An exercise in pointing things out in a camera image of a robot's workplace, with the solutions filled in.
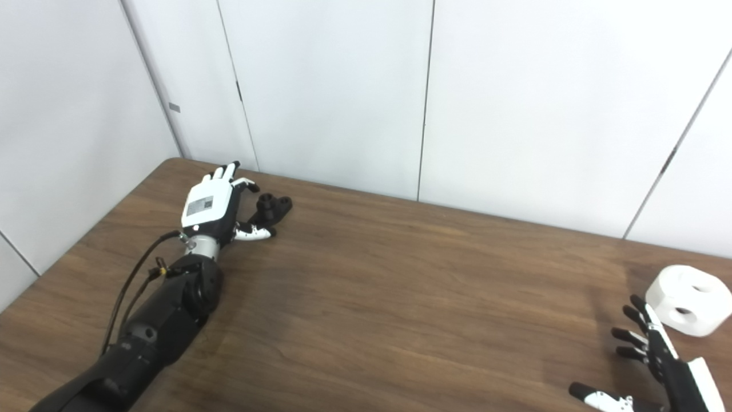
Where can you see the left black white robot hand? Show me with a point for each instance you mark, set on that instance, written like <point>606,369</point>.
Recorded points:
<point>209,206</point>

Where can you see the black flanged holder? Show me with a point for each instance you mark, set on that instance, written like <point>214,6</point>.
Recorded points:
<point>271,209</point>

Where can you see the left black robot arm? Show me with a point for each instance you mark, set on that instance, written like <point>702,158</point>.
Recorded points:
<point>160,326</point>

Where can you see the round white piece with holes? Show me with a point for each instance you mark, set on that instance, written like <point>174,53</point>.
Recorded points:
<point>669,292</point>

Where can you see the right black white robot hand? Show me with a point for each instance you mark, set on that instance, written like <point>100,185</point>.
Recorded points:
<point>680,383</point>

